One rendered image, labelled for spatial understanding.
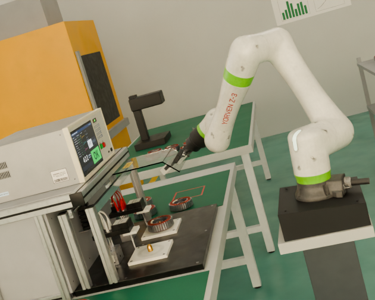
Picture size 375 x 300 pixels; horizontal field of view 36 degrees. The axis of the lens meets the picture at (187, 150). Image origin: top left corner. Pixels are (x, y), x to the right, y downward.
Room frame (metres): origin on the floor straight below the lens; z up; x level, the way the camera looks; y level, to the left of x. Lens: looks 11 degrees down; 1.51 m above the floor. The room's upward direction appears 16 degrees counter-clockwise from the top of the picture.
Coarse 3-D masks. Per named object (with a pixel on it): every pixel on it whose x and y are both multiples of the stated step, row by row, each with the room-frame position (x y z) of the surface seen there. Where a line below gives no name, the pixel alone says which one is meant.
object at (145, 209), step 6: (138, 198) 2.36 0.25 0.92; (126, 204) 2.32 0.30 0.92; (132, 204) 2.31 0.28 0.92; (138, 204) 2.30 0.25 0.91; (144, 204) 2.34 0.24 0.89; (120, 210) 2.34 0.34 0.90; (126, 210) 2.32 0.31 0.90; (132, 210) 2.31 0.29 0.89; (138, 210) 2.30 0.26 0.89; (144, 210) 2.30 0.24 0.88; (114, 216) 2.32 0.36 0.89; (120, 216) 2.32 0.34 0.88
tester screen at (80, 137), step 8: (88, 128) 2.23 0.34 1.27; (72, 136) 2.05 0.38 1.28; (80, 136) 2.13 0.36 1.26; (88, 136) 2.21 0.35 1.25; (80, 144) 2.10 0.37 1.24; (96, 144) 2.27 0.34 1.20; (80, 152) 2.08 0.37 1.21; (88, 152) 2.15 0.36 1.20; (80, 160) 2.05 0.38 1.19; (88, 168) 2.10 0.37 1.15
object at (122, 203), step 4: (116, 192) 2.33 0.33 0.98; (112, 196) 2.37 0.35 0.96; (116, 196) 2.36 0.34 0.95; (112, 200) 2.33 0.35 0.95; (120, 200) 2.32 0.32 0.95; (112, 204) 2.37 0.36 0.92; (116, 204) 2.34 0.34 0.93; (120, 204) 2.32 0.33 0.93; (124, 204) 2.36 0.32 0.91; (112, 208) 2.36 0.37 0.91; (116, 208) 2.33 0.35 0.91; (120, 208) 2.36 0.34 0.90; (124, 208) 2.34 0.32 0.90
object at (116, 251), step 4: (112, 248) 2.11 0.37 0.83; (116, 248) 2.10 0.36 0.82; (120, 248) 2.13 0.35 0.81; (112, 252) 2.07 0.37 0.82; (116, 252) 2.08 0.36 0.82; (120, 252) 2.12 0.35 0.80; (116, 256) 2.07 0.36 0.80; (120, 256) 2.11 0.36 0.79; (116, 260) 2.07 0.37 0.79; (120, 260) 2.10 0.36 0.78; (116, 264) 2.07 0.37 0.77
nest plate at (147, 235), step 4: (176, 220) 2.36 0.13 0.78; (180, 220) 2.36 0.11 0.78; (176, 224) 2.31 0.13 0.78; (168, 228) 2.29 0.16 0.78; (172, 228) 2.28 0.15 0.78; (176, 228) 2.26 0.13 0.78; (144, 232) 2.33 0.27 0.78; (148, 232) 2.31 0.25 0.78; (160, 232) 2.27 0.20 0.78; (164, 232) 2.25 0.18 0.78; (168, 232) 2.24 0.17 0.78; (172, 232) 2.24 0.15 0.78; (176, 232) 2.24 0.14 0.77; (144, 236) 2.27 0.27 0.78; (148, 236) 2.26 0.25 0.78; (152, 236) 2.26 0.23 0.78; (156, 236) 2.25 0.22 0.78; (160, 236) 2.25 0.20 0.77
